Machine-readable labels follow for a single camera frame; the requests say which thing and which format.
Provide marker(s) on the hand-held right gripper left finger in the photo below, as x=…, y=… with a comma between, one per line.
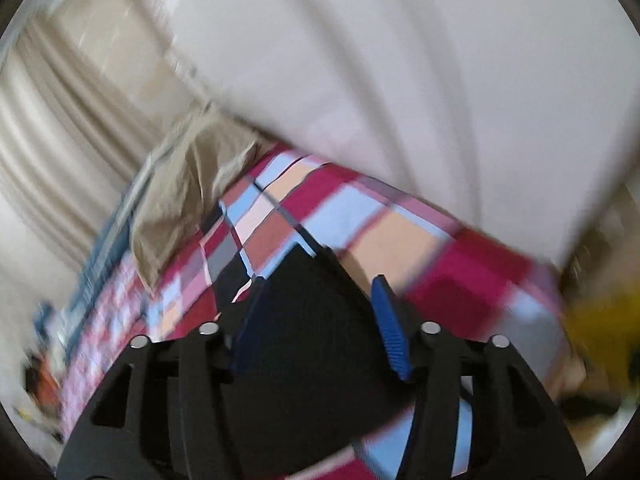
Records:
x=249, y=325

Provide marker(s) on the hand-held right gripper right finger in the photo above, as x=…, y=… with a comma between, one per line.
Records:
x=391, y=330

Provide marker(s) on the black pants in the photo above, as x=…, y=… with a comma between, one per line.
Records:
x=310, y=360

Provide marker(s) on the plaid bed sheet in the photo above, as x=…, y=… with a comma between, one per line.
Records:
x=400, y=220

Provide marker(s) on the beige pillow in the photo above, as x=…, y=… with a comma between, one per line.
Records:
x=175, y=200

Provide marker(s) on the blue quilt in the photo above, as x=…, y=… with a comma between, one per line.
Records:
x=100, y=255

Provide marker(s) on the yellow object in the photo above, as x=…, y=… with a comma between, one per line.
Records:
x=600, y=325

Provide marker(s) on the orange object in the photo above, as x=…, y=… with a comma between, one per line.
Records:
x=45, y=385

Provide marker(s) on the white carved headboard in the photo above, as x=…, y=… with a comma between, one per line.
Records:
x=400, y=85

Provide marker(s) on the cream ridged panel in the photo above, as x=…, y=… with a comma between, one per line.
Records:
x=55, y=160

